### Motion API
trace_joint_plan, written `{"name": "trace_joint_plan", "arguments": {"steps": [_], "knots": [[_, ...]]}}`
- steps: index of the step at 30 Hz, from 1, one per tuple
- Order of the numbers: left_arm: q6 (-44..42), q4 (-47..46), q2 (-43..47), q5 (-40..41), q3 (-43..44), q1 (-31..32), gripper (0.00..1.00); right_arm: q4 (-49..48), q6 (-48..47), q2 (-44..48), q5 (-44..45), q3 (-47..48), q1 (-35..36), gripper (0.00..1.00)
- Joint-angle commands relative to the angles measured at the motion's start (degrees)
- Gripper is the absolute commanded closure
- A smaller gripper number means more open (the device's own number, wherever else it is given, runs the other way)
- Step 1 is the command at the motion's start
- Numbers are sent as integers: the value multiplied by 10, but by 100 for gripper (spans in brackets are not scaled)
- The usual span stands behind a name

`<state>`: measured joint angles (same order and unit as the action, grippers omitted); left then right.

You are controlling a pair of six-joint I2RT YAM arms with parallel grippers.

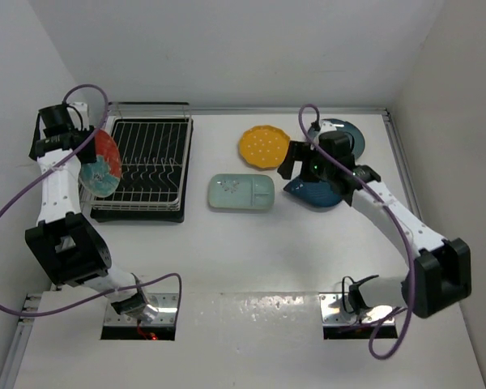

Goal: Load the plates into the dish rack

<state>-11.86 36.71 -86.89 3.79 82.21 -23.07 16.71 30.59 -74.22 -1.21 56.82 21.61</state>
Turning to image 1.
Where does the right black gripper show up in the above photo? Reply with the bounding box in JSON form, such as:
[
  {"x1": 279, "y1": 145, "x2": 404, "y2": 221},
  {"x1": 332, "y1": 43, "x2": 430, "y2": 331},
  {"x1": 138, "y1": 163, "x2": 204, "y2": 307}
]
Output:
[{"x1": 279, "y1": 140, "x2": 334, "y2": 182}]

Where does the red blue floral plate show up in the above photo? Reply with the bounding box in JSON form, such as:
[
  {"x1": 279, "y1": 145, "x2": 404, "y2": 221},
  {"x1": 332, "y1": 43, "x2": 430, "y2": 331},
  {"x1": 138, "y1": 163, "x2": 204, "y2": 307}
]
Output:
[{"x1": 79, "y1": 130, "x2": 122, "y2": 199}]

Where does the teal round plate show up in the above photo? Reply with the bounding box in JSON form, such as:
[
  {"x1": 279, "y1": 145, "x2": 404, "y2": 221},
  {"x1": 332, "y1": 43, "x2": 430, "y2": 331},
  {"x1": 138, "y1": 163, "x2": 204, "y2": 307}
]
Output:
[{"x1": 308, "y1": 118, "x2": 365, "y2": 159}]

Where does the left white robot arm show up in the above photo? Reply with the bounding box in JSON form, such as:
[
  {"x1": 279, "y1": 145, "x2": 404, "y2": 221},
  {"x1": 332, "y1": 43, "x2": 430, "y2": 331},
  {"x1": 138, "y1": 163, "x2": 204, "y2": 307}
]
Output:
[{"x1": 25, "y1": 102, "x2": 158, "y2": 323}]

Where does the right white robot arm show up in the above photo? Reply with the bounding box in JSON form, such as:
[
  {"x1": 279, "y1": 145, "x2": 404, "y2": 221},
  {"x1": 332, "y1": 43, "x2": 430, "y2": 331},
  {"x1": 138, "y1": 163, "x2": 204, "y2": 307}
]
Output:
[{"x1": 278, "y1": 131, "x2": 471, "y2": 318}]

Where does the dark blue leaf dish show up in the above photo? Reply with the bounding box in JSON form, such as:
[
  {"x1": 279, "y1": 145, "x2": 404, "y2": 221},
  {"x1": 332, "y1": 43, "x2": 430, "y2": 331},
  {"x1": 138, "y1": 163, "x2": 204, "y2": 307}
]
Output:
[{"x1": 283, "y1": 176, "x2": 342, "y2": 208}]

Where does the yellow dotted plate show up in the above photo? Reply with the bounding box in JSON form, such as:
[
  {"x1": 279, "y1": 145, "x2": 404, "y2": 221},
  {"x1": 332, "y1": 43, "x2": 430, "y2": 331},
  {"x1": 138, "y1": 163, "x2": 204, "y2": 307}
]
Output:
[{"x1": 238, "y1": 125, "x2": 291, "y2": 169}]

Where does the black drip tray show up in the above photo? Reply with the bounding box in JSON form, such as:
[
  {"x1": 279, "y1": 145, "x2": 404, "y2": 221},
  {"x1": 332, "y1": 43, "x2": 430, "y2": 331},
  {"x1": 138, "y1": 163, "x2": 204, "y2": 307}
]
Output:
[{"x1": 89, "y1": 101, "x2": 194, "y2": 224}]

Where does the light green divided tray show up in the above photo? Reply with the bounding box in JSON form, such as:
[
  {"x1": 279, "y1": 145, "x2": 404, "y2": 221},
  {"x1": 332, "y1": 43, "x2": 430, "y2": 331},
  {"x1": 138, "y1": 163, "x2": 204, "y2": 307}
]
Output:
[{"x1": 207, "y1": 173, "x2": 275, "y2": 212}]

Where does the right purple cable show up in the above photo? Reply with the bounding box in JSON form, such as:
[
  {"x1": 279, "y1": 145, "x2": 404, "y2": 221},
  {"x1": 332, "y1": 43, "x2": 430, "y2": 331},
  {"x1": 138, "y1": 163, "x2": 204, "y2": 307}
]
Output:
[{"x1": 298, "y1": 104, "x2": 416, "y2": 361}]

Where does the purple cable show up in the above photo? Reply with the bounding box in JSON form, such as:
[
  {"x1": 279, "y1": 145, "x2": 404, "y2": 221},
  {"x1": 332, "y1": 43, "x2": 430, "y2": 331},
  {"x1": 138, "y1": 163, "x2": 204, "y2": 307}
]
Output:
[
  {"x1": 298, "y1": 104, "x2": 416, "y2": 361},
  {"x1": 0, "y1": 83, "x2": 183, "y2": 325}
]

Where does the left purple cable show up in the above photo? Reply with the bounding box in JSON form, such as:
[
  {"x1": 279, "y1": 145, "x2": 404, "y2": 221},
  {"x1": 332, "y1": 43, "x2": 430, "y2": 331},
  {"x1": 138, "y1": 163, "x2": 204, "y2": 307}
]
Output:
[{"x1": 0, "y1": 83, "x2": 183, "y2": 325}]

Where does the wire dish rack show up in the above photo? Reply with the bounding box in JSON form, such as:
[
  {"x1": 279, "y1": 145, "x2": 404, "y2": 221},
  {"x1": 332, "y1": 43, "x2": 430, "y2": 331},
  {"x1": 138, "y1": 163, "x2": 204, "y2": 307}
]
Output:
[{"x1": 80, "y1": 116, "x2": 194, "y2": 212}]

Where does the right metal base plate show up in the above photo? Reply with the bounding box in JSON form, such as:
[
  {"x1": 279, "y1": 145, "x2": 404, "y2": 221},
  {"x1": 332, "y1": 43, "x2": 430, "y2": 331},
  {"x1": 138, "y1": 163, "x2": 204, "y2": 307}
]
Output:
[{"x1": 318, "y1": 292, "x2": 394, "y2": 327}]

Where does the metal base plate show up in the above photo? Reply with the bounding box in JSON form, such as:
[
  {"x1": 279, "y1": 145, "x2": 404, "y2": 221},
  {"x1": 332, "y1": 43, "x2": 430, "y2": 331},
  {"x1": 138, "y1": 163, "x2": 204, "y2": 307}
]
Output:
[
  {"x1": 318, "y1": 292, "x2": 394, "y2": 327},
  {"x1": 103, "y1": 293, "x2": 178, "y2": 327}
]

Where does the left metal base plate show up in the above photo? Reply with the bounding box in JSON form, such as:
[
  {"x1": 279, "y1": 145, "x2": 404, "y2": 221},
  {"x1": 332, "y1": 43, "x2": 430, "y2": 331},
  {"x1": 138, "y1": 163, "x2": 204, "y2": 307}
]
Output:
[{"x1": 103, "y1": 293, "x2": 178, "y2": 327}]

